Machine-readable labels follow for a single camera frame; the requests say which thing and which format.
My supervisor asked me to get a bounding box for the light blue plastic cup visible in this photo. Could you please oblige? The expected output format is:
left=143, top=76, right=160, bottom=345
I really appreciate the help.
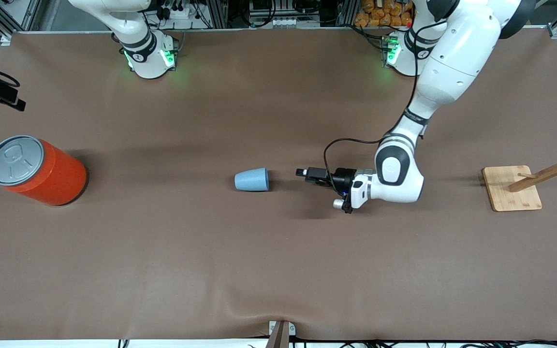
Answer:
left=234, top=167, right=269, bottom=192

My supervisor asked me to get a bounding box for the brown table mat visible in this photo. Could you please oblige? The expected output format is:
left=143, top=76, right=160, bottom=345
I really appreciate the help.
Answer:
left=0, top=27, right=557, bottom=341

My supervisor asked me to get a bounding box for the orange can with grey lid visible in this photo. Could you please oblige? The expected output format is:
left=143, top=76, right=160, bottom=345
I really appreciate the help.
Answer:
left=0, top=135, right=88, bottom=207

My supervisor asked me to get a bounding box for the wooden mug tree rack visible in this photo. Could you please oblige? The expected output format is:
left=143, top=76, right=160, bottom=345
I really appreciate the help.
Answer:
left=482, top=133, right=557, bottom=212

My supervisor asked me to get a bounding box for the bag of orange snacks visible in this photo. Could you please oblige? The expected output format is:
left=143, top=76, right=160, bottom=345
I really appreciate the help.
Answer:
left=354, top=0, right=417, bottom=28

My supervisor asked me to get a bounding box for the white power strip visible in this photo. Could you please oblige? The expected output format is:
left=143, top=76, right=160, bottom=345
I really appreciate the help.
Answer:
left=157, top=0, right=201, bottom=21

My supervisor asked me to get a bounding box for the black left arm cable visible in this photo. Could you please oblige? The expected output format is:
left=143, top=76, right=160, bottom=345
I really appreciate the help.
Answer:
left=323, top=19, right=446, bottom=182

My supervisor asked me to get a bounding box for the metal bracket with wooden strut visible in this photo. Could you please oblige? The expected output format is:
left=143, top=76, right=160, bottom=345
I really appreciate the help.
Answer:
left=265, top=320, right=296, bottom=348

